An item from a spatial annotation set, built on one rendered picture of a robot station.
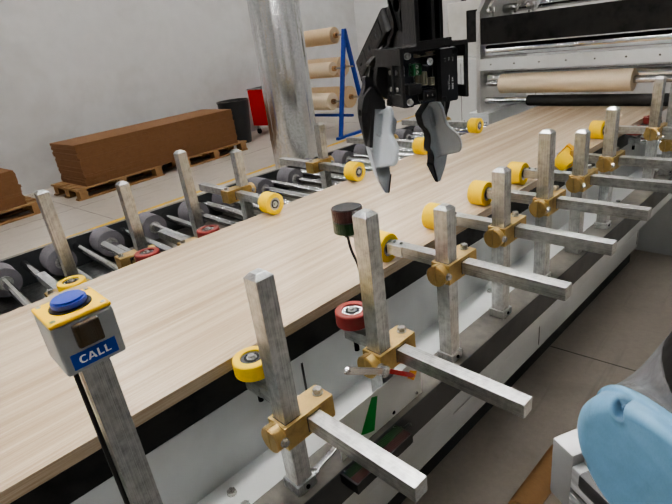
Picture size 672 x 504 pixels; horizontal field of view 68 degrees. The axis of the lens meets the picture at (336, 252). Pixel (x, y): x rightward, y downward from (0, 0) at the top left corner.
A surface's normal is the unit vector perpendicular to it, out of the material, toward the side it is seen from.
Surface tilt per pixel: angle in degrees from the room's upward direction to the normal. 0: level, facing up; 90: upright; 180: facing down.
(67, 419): 0
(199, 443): 90
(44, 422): 0
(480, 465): 0
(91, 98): 90
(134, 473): 90
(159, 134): 90
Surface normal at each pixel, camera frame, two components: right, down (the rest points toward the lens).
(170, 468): 0.70, 0.21
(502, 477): -0.12, -0.91
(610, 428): -0.89, 0.37
